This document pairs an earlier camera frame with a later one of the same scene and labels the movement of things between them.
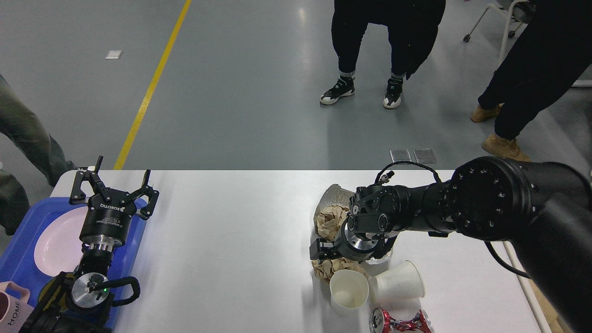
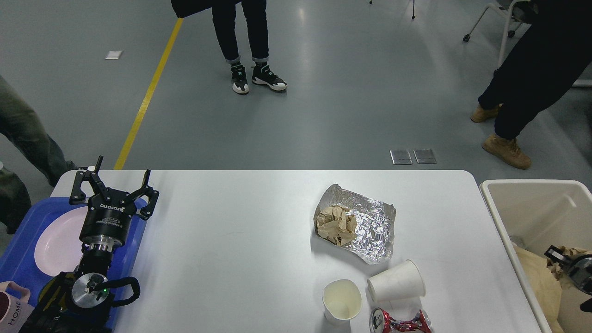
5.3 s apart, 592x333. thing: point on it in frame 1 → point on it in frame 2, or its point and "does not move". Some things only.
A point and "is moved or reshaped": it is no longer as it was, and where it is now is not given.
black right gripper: [360, 246] → [580, 271]
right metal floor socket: [424, 156] does not move
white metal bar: [582, 83] does not move
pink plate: [59, 248] does not move
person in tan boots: [552, 51] does not move
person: [413, 26] → [225, 14]
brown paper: [324, 267] is moved or reshaped
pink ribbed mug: [14, 312] does not move
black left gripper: [106, 222] does not move
